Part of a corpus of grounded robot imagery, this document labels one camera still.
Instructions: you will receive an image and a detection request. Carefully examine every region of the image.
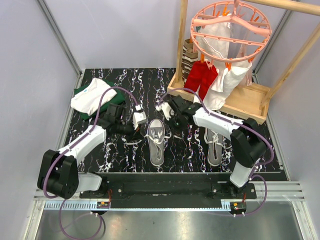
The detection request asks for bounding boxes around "grey sneaker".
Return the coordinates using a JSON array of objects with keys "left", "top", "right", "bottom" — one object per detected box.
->
[
  {"left": 146, "top": 118, "right": 165, "bottom": 167},
  {"left": 204, "top": 128, "right": 223, "bottom": 167}
]

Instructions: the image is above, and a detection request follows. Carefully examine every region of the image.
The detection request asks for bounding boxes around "white shoelace of sneaker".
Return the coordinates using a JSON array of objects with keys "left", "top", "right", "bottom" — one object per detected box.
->
[{"left": 121, "top": 133, "right": 172, "bottom": 146}]

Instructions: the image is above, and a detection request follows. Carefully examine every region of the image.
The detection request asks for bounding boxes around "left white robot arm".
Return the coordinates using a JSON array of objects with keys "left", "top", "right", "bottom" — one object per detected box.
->
[{"left": 37, "top": 103, "right": 147, "bottom": 200}]

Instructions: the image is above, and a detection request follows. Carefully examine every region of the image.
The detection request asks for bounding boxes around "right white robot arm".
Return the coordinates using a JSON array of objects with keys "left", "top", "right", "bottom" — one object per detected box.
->
[{"left": 157, "top": 95, "right": 273, "bottom": 199}]

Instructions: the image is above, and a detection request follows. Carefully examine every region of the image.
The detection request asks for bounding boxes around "green folded garment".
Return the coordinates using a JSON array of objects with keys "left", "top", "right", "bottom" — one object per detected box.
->
[{"left": 74, "top": 80, "right": 125, "bottom": 120}]

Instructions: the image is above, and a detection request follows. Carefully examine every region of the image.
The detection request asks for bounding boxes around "red hanging garment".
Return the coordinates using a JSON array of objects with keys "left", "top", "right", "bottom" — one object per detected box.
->
[{"left": 184, "top": 60, "right": 219, "bottom": 100}]

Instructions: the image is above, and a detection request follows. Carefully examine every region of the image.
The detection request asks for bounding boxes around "white folded shirt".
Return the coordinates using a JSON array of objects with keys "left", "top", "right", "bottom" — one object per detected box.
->
[{"left": 70, "top": 78, "right": 111, "bottom": 116}]

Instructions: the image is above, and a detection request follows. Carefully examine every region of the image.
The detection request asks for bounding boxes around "brown striped sock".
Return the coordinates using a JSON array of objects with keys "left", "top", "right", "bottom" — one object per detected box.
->
[{"left": 181, "top": 38, "right": 198, "bottom": 82}]

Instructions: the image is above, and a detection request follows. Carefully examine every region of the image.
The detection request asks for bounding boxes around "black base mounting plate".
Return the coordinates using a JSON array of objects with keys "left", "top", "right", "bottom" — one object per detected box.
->
[{"left": 80, "top": 172, "right": 257, "bottom": 211}]

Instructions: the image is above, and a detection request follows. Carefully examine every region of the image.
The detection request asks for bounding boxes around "white hanging cloth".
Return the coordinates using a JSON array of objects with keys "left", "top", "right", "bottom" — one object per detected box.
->
[{"left": 197, "top": 22, "right": 252, "bottom": 111}]

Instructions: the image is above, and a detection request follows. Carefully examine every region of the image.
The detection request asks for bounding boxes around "pink round clothes hanger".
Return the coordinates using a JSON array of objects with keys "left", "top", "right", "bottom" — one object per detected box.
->
[{"left": 190, "top": 0, "right": 272, "bottom": 69}]

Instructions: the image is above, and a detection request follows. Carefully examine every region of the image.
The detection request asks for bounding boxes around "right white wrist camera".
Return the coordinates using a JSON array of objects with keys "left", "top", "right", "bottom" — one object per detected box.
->
[{"left": 155, "top": 102, "right": 175, "bottom": 121}]

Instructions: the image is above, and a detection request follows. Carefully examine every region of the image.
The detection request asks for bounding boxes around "wooden drying rack frame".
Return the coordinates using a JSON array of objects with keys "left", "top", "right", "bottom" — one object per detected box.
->
[{"left": 167, "top": 0, "right": 320, "bottom": 124}]

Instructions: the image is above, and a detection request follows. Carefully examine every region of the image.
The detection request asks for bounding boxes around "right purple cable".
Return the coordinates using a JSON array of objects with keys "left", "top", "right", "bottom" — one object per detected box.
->
[{"left": 158, "top": 87, "right": 276, "bottom": 217}]

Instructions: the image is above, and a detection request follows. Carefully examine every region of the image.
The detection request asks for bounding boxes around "aluminium rail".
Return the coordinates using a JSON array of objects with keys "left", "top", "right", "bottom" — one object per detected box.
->
[{"left": 34, "top": 176, "right": 305, "bottom": 215}]

